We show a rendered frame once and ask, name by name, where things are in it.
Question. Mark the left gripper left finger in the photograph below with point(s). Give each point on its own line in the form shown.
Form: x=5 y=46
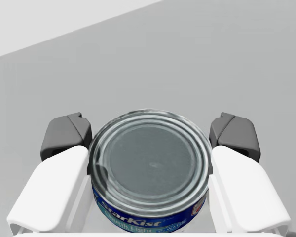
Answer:
x=51 y=187

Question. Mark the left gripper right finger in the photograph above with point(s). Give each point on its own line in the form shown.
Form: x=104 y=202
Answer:
x=246 y=187

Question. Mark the blue can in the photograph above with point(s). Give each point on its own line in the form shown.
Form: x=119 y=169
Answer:
x=150 y=160

